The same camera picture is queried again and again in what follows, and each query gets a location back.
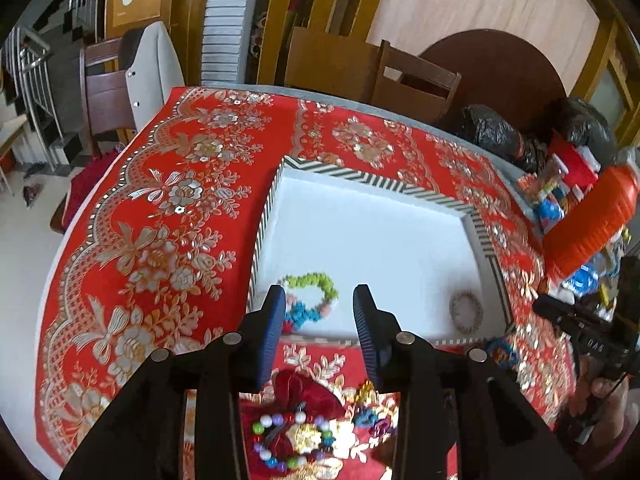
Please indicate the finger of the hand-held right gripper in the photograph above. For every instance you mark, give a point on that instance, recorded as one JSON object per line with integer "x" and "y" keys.
{"x": 550, "y": 310}

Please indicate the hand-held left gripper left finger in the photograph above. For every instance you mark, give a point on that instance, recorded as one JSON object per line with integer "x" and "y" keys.
{"x": 272, "y": 330}

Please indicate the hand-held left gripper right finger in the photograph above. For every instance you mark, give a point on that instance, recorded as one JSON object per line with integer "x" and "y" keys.
{"x": 367, "y": 340}

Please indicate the red bow hair clip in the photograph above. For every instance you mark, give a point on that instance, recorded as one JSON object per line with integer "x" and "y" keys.
{"x": 295, "y": 387}

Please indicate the striped white tray box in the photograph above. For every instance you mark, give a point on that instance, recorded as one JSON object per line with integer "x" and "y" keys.
{"x": 375, "y": 240}

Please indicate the person's right hand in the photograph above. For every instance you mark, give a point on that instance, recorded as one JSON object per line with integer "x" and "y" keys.
{"x": 602, "y": 392}

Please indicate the orange thermos bottle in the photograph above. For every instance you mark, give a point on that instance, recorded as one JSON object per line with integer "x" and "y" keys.
{"x": 585, "y": 230}

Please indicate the clear labelled jar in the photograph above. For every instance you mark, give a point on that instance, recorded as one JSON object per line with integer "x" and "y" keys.
{"x": 552, "y": 175}

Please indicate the red plastic basin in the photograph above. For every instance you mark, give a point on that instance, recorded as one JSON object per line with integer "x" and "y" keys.
{"x": 575, "y": 165}

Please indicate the long black plastic bag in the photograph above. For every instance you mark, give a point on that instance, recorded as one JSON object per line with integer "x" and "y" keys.
{"x": 495, "y": 132}

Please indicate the bulky black plastic bag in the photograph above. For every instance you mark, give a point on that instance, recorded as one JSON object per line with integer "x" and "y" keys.
{"x": 585, "y": 120}

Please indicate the dark red cloth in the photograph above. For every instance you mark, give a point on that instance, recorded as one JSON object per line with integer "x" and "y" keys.
{"x": 90, "y": 190}

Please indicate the round brown tabletop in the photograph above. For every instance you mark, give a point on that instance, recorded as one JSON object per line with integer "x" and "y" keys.
{"x": 500, "y": 70}

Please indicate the slatted wooden chair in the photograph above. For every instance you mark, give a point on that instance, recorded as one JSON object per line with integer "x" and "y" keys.
{"x": 420, "y": 85}

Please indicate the plain-backed wooden chair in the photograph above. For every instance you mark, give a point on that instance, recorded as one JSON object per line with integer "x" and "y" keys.
{"x": 325, "y": 67}

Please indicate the patterned shoe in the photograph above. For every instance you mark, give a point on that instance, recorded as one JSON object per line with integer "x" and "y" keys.
{"x": 32, "y": 195}

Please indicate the white coat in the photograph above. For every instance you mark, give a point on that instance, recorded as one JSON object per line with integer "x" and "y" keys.
{"x": 152, "y": 75}

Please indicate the dark brown chair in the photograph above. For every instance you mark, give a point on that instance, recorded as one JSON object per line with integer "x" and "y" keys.
{"x": 105, "y": 100}

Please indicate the dark shoe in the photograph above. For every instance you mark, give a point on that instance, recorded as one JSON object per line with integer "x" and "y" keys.
{"x": 36, "y": 170}

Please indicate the white ribbed column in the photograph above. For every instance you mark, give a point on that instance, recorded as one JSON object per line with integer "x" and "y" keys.
{"x": 225, "y": 20}

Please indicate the small white desk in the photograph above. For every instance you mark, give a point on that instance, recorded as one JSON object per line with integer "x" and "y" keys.
{"x": 10, "y": 135}

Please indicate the metal stair railing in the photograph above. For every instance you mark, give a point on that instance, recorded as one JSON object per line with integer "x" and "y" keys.
{"x": 30, "y": 80}

